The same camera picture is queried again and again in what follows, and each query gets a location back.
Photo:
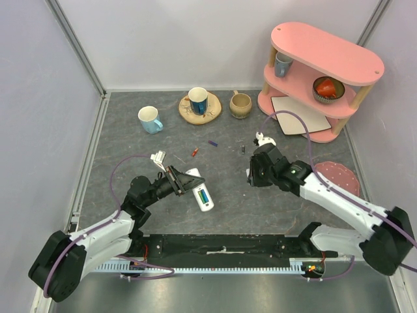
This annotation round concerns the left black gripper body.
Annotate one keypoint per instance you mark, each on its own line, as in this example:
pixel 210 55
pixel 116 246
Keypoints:
pixel 171 177

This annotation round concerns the green battery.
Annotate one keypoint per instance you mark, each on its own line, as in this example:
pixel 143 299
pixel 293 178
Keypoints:
pixel 199 193

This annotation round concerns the white remote control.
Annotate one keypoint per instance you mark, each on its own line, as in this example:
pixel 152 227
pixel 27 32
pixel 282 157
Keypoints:
pixel 203 207

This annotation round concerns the blue battery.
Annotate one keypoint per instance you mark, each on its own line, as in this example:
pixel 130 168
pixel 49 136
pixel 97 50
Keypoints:
pixel 204 196

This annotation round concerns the red battery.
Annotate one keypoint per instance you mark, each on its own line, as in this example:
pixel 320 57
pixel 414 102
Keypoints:
pixel 195 152

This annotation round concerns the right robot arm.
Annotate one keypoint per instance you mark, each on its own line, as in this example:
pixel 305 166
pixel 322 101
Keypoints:
pixel 381 237

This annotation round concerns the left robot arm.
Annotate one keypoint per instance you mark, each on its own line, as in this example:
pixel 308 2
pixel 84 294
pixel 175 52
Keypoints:
pixel 66 259

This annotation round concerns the purple battery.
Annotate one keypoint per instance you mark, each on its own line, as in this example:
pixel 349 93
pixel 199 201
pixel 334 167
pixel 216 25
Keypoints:
pixel 213 143

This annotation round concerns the light blue mug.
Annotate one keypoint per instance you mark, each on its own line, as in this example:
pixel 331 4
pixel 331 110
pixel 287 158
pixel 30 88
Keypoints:
pixel 150 119

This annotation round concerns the beige floral plate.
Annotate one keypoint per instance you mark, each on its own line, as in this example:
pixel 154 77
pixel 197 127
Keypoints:
pixel 213 110

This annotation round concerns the dark blue mug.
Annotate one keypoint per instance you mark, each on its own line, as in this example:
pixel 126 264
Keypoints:
pixel 198 98

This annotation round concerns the beige ceramic mug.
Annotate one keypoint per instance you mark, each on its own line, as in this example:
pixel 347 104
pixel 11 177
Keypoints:
pixel 240 105

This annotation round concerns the white square board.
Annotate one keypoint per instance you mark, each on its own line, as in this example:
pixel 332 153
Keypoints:
pixel 290 125

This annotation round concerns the grey-blue mug on shelf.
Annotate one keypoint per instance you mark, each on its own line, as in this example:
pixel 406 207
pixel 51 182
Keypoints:
pixel 282 64

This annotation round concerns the pink dotted plate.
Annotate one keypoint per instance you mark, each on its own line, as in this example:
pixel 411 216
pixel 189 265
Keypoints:
pixel 340 176

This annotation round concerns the pink three-tier shelf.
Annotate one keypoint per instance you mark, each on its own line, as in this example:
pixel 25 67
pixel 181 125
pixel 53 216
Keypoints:
pixel 317 53

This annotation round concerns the orange cup in bowl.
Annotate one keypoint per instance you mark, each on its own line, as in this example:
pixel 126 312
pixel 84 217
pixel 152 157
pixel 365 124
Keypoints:
pixel 326 88

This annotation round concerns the grey patterned bowl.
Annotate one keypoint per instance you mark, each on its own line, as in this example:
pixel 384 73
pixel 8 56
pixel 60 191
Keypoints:
pixel 340 91

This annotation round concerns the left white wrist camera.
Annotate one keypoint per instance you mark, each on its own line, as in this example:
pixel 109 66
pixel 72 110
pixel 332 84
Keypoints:
pixel 158 159

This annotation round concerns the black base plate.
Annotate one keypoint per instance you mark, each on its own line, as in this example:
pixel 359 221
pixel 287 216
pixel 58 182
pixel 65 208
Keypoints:
pixel 223 251

